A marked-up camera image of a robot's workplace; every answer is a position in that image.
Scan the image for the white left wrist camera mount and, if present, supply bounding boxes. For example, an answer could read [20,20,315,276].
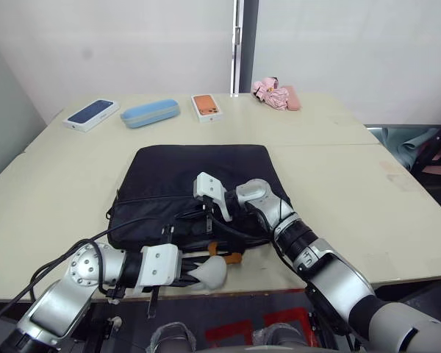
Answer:
[137,243,183,288]

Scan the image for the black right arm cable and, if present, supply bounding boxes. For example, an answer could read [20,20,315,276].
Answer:
[207,215,275,245]

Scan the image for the black laptop bag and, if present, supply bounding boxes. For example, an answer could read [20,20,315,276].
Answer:
[105,143,293,255]

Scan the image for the green crumpled sheet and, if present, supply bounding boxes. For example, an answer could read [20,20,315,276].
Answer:
[367,124,441,171]

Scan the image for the black hanging strap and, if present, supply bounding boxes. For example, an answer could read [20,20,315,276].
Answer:
[145,285,159,320]

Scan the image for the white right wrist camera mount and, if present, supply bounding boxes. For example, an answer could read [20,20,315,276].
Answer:
[192,171,233,223]

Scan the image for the grey door frame post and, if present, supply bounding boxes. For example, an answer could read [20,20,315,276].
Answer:
[229,0,260,98]

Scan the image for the pink folded umbrella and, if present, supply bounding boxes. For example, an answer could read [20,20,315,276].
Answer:
[251,76,290,110]

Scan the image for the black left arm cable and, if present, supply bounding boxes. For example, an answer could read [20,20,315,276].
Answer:
[0,216,181,325]

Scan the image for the pink umbrella sleeve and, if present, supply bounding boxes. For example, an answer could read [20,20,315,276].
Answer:
[279,85,303,112]

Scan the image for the light blue zip case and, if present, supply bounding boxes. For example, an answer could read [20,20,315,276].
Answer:
[119,99,179,129]

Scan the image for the black metal rack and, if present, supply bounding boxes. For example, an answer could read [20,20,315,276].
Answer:
[410,109,441,178]

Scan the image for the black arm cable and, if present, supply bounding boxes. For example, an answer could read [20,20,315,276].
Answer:
[207,215,275,245]
[0,216,181,325]

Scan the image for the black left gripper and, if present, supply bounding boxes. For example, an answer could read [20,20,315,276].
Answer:
[174,256,212,290]

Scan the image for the white box with blue phone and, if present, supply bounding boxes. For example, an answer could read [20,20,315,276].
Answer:
[62,99,120,133]

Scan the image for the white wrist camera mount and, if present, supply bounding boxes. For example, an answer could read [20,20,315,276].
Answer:
[137,243,183,288]
[192,171,233,223]

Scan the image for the white box with orange phone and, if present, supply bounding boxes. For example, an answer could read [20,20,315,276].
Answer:
[190,93,226,124]

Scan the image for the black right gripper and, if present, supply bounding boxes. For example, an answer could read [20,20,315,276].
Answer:
[173,196,226,224]

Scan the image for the dark rounded shape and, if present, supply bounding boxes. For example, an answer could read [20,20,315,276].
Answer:
[150,321,200,353]
[252,322,311,353]

